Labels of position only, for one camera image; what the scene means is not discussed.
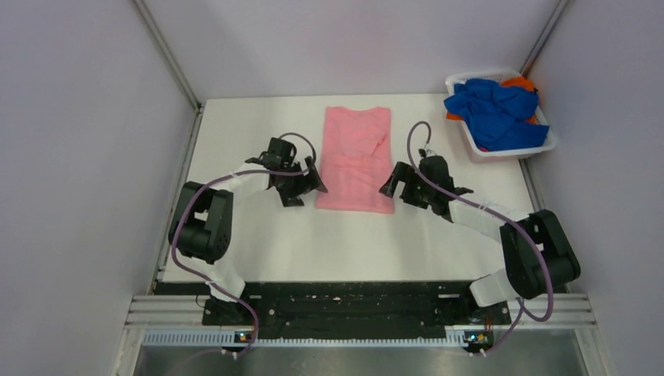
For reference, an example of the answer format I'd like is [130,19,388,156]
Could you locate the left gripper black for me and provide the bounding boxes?
[275,155,326,205]

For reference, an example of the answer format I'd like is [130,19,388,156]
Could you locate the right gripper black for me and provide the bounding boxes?
[380,161,435,209]

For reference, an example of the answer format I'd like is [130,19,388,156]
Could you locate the pink t shirt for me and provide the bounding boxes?
[315,107,395,214]

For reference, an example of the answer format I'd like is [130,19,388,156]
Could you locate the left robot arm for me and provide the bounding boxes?
[168,134,327,324]

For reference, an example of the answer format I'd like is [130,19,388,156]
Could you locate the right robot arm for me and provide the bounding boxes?
[269,151,580,323]

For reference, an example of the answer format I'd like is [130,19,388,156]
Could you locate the white plastic laundry basket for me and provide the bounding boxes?
[444,70,558,163]

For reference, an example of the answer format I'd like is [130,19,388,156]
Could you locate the blue t shirt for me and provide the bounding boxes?
[444,76,549,152]

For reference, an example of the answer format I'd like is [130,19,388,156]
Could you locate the orange t shirt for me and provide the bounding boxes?
[444,76,539,125]

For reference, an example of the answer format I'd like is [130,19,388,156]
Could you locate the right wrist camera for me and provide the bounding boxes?
[418,147,438,159]

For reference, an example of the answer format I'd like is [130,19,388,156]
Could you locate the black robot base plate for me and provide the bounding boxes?
[202,281,511,340]

